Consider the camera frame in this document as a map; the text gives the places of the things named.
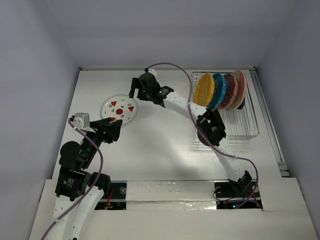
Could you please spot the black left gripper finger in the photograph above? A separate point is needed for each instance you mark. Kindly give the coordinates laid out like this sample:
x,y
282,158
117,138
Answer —
x,y
101,125
111,132

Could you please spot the yellow dotted plate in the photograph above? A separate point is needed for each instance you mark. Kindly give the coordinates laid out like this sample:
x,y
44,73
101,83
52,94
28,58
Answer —
x,y
204,90

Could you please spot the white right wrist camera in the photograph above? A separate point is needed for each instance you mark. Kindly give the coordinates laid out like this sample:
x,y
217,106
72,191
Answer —
x,y
151,71

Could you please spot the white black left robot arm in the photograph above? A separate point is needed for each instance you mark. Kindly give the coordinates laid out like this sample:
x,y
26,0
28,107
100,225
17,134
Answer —
x,y
77,191

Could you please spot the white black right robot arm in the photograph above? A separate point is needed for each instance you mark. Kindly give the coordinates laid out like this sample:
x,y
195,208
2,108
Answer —
x,y
211,130

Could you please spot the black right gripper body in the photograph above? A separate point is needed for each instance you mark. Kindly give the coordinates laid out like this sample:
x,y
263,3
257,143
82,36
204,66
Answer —
x,y
141,85

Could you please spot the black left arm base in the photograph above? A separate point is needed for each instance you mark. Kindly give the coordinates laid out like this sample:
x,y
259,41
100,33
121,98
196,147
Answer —
x,y
115,199

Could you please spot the maroon dotted plate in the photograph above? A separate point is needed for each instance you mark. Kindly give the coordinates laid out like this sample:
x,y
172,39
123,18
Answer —
x,y
231,91

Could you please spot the pink plate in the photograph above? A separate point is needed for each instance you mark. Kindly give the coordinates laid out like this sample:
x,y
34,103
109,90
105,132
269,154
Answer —
x,y
241,91

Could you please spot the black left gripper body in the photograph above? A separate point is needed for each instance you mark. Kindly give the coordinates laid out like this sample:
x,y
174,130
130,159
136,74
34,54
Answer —
x,y
96,136

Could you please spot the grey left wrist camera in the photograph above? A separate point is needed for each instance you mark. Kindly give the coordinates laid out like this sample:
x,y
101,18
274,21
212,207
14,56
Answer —
x,y
81,120

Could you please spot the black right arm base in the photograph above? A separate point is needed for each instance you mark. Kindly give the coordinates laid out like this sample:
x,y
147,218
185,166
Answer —
x,y
223,189

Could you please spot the clear wire dish rack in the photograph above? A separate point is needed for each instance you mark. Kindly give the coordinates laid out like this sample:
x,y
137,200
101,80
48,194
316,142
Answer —
x,y
240,124

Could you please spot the blue dotted plate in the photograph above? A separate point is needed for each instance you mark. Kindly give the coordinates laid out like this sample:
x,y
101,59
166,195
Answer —
x,y
220,87

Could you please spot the white watermelon pattern plate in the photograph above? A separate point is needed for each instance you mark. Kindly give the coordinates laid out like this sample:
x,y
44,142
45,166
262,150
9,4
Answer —
x,y
119,107

